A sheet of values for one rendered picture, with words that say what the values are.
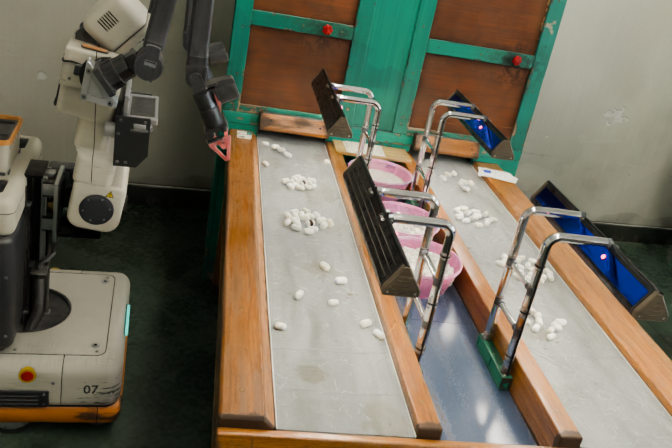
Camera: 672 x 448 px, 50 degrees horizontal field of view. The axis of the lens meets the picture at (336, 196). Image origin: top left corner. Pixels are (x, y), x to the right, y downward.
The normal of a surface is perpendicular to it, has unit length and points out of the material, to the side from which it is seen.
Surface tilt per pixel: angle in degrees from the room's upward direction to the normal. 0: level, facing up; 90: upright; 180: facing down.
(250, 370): 0
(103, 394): 90
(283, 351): 0
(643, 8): 91
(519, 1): 90
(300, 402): 0
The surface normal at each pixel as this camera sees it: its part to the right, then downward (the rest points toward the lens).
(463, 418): 0.18, -0.91
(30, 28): 0.21, 0.41
